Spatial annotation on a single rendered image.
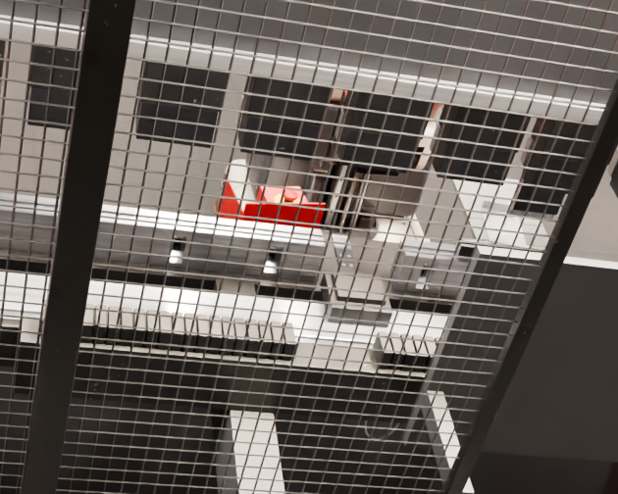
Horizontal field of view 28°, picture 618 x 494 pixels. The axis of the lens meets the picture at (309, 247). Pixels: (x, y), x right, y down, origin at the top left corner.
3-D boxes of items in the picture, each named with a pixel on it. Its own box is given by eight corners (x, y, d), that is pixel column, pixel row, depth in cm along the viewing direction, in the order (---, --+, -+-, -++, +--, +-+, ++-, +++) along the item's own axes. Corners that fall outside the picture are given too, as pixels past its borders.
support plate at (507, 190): (520, 183, 289) (522, 180, 288) (552, 251, 268) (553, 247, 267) (448, 174, 284) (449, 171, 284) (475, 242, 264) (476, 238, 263)
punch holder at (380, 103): (403, 151, 250) (426, 80, 241) (411, 173, 244) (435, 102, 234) (332, 141, 247) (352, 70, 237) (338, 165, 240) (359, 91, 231)
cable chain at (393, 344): (557, 364, 234) (565, 348, 232) (567, 385, 229) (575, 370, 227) (372, 346, 225) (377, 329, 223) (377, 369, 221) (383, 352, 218)
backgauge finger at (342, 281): (365, 246, 254) (372, 226, 251) (387, 328, 233) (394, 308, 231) (309, 239, 251) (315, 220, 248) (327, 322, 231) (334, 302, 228)
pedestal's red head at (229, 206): (288, 224, 312) (305, 166, 302) (308, 264, 301) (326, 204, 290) (214, 224, 304) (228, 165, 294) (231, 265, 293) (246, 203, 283)
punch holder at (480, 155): (494, 163, 255) (520, 94, 246) (504, 186, 248) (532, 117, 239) (426, 154, 252) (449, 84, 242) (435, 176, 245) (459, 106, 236)
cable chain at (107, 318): (287, 338, 222) (292, 321, 219) (291, 361, 217) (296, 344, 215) (40, 316, 211) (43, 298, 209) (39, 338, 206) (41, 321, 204)
